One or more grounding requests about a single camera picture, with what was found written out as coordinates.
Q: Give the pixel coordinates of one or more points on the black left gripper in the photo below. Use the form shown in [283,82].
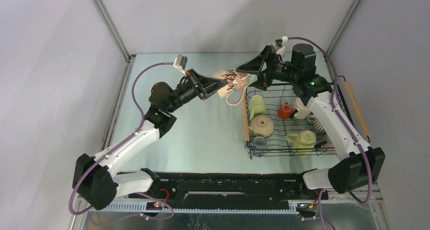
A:
[213,85]

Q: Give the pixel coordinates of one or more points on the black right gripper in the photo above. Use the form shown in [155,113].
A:
[264,79]

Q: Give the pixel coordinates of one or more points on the floral patterned cream mug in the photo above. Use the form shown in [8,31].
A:
[236,82]

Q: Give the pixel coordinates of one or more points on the small red orange cup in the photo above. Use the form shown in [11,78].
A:
[285,111]

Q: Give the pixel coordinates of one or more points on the white mug black handle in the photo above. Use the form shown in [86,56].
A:
[300,111]

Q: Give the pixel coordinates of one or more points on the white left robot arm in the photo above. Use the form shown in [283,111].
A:
[97,178]

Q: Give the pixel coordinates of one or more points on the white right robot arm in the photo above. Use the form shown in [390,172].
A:
[359,163]

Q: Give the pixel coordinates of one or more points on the light green mug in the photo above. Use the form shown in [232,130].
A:
[257,106]

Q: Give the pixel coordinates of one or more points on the beige round speckled mug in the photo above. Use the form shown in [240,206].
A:
[261,125]

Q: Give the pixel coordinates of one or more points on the small grey blue cup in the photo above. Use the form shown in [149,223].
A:
[260,142]

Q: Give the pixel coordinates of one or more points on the striped grey white mug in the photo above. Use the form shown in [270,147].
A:
[317,126]

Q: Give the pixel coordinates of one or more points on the yellow green faceted mug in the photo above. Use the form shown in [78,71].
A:
[302,143]

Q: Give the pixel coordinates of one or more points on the black wire dish rack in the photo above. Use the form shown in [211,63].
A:
[277,145]

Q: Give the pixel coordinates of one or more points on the left wooden rack handle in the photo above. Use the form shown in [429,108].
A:
[245,120]

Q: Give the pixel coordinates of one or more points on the wooden rack handle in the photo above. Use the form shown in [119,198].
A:
[357,109]
[245,120]

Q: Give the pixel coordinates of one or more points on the right wooden rack handle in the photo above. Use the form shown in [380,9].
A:
[357,109]

